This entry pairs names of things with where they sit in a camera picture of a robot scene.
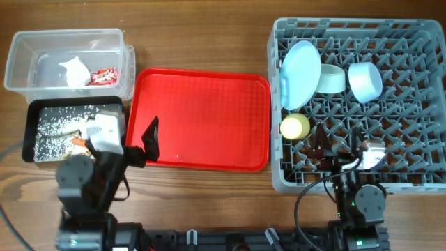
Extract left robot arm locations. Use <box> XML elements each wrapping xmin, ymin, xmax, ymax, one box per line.
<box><xmin>56</xmin><ymin>114</ymin><xmax>160</xmax><ymax>250</ymax></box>

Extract light blue bowl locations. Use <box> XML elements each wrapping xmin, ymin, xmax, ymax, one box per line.
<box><xmin>348</xmin><ymin>62</ymin><xmax>383</xmax><ymax>103</ymax></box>

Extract grey dishwasher rack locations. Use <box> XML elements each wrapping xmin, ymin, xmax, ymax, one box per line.
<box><xmin>267</xmin><ymin>17</ymin><xmax>445</xmax><ymax>194</ymax></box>

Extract food scraps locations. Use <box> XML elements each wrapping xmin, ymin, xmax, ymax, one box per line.
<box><xmin>33</xmin><ymin>105</ymin><xmax>120</xmax><ymax>162</ymax></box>

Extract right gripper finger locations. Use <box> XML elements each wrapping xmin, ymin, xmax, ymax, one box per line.
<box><xmin>351</xmin><ymin>127</ymin><xmax>364</xmax><ymax>155</ymax></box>
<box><xmin>312</xmin><ymin>123</ymin><xmax>331</xmax><ymax>153</ymax></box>

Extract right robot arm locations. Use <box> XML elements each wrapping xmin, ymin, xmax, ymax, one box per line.
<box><xmin>309</xmin><ymin>124</ymin><xmax>387</xmax><ymax>250</ymax></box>

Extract green bowl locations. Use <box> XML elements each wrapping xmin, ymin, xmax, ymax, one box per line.
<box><xmin>316</xmin><ymin>64</ymin><xmax>346</xmax><ymax>94</ymax></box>

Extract orange carrot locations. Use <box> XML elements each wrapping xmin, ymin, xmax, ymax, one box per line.
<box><xmin>71</xmin><ymin>137</ymin><xmax>86</xmax><ymax>148</ymax></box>

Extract clear plastic bin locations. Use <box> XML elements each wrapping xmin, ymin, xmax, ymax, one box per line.
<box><xmin>3</xmin><ymin>29</ymin><xmax>136</xmax><ymax>102</ymax></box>

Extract white tissue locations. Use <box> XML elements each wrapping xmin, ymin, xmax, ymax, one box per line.
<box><xmin>59</xmin><ymin>56</ymin><xmax>91</xmax><ymax>88</ymax></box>

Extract red candy wrapper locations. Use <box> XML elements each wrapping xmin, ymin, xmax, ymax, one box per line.
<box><xmin>87</xmin><ymin>67</ymin><xmax>118</xmax><ymax>86</ymax></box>

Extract black plastic tray bin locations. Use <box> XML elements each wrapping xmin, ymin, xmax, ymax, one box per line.
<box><xmin>22</xmin><ymin>96</ymin><xmax>124</xmax><ymax>163</ymax></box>

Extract red serving tray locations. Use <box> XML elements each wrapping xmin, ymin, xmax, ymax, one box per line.
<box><xmin>125</xmin><ymin>68</ymin><xmax>271</xmax><ymax>172</ymax></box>

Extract light blue plate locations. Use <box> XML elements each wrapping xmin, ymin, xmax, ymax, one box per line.
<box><xmin>279</xmin><ymin>40</ymin><xmax>321</xmax><ymax>111</ymax></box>

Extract yellow cup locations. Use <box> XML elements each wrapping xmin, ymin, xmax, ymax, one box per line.
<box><xmin>279</xmin><ymin>113</ymin><xmax>310</xmax><ymax>140</ymax></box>

